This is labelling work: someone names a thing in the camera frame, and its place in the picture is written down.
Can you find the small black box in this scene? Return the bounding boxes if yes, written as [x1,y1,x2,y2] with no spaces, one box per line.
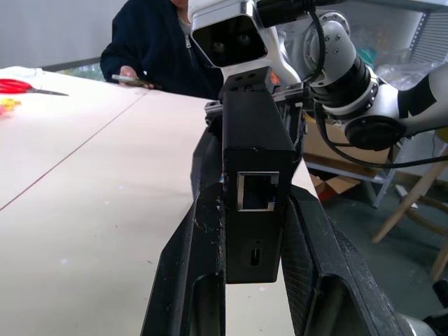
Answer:
[221,90,295,285]

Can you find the person's bare hand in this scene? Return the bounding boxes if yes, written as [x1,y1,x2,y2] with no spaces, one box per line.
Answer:
[120,65,141,80]

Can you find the grey metal shelf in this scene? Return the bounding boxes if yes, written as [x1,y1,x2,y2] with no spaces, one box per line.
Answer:
[344,0,448,209]

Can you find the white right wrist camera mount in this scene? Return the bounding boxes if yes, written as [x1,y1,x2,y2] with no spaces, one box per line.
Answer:
[187,0,302,87]

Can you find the white crumpled plastic bag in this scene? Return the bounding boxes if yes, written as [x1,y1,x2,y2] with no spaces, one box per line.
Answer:
[0,65,46,81]

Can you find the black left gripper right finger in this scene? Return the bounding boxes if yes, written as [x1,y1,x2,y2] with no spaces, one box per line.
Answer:
[281,184,407,336]

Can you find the red handled scissors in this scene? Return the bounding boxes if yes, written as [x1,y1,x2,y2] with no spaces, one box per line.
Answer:
[0,78,70,97]

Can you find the silver robot body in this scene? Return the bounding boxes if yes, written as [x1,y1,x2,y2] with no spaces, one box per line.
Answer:
[395,312,448,336]

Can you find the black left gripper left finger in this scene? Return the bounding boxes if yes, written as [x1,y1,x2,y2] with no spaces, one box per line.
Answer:
[141,181,228,336]

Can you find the light wooden chair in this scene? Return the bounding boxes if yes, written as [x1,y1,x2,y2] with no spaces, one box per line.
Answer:
[371,138,448,283]

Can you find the person in dark jacket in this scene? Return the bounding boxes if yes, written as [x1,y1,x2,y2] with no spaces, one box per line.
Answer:
[99,0,225,101]

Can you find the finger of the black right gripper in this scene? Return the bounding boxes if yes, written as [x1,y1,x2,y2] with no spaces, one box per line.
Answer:
[279,104,306,165]
[190,120,225,195]

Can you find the open cardboard box with red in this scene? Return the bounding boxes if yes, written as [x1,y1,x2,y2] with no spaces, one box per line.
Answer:
[309,173,363,203]

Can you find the dark smartphone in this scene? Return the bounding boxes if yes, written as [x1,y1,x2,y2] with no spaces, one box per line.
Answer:
[111,73,155,89]

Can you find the clear plastic bags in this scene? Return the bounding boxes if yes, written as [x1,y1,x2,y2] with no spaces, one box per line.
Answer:
[349,26,448,90]

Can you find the brown cardboard box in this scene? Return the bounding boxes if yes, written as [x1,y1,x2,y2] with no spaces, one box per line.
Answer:
[302,113,400,178]

